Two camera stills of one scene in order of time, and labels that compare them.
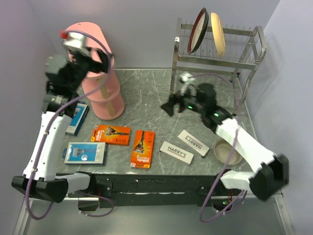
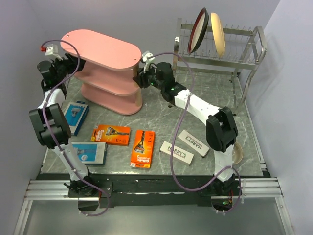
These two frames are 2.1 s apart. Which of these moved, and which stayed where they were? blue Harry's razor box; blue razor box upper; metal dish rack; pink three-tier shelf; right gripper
Moved: pink three-tier shelf; right gripper
Stayed: blue Harry's razor box; blue razor box upper; metal dish rack
